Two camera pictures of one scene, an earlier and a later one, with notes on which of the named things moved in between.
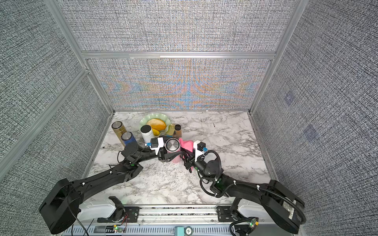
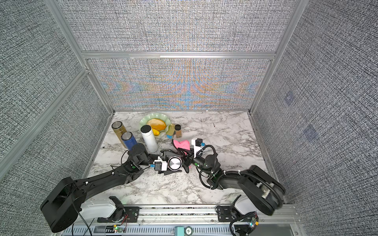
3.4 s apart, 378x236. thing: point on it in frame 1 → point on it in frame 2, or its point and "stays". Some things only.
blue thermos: (128, 137) stays
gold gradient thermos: (119, 129) stays
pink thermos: (172, 145) → (174, 163)
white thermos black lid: (146, 131) stays
